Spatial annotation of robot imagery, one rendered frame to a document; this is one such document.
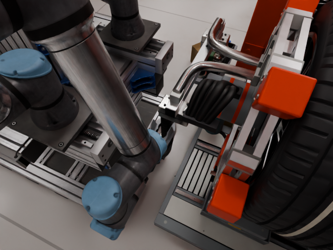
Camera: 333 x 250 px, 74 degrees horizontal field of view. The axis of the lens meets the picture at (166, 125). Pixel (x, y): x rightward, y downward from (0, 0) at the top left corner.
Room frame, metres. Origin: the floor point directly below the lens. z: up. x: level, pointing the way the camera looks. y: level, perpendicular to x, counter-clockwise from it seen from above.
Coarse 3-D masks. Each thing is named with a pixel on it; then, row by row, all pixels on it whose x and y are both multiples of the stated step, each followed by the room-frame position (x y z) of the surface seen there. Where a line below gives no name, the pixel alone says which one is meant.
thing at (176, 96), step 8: (192, 64) 0.46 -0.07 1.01; (200, 64) 0.46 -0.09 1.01; (208, 64) 0.47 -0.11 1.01; (216, 64) 0.46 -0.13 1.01; (224, 64) 0.46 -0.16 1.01; (264, 64) 0.42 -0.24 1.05; (184, 72) 0.43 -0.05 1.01; (192, 72) 0.44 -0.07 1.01; (224, 72) 0.45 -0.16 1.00; (232, 72) 0.44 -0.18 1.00; (240, 72) 0.44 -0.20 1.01; (248, 72) 0.43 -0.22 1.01; (256, 72) 0.43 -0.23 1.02; (184, 80) 0.41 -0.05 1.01; (256, 80) 0.41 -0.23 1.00; (176, 88) 0.38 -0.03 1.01; (184, 88) 0.39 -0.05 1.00; (176, 96) 0.36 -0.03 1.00
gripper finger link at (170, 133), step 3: (174, 123) 0.39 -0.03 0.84; (171, 126) 0.35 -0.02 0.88; (174, 126) 0.37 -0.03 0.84; (171, 129) 0.35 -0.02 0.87; (174, 129) 0.36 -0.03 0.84; (168, 132) 0.33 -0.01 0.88; (171, 132) 0.35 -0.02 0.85; (174, 132) 0.36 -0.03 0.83; (168, 135) 0.33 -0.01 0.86; (171, 135) 0.34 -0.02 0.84; (165, 138) 0.32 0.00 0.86; (168, 138) 0.33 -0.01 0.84; (171, 138) 0.33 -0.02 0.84; (168, 141) 0.32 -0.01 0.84
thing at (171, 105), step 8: (224, 24) 0.70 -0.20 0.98; (208, 48) 0.57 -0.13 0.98; (200, 56) 0.54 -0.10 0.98; (208, 56) 0.56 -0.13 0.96; (192, 80) 0.44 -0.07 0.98; (184, 96) 0.38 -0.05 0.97; (168, 104) 0.35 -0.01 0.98; (176, 104) 0.35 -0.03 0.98; (168, 112) 0.34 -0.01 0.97; (176, 112) 0.34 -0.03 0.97
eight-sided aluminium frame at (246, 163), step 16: (288, 16) 0.51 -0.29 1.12; (304, 16) 0.51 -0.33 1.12; (272, 32) 0.69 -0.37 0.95; (288, 32) 0.64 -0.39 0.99; (304, 32) 0.45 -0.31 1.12; (304, 48) 0.39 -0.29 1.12; (272, 64) 0.35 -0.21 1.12; (288, 64) 0.34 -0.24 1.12; (256, 112) 0.28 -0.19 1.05; (240, 128) 0.28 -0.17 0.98; (272, 128) 0.25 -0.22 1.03; (240, 144) 0.23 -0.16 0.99; (256, 144) 0.23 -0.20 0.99; (224, 160) 0.36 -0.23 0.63; (240, 160) 0.20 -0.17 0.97; (256, 160) 0.20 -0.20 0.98; (240, 176) 0.19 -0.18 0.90
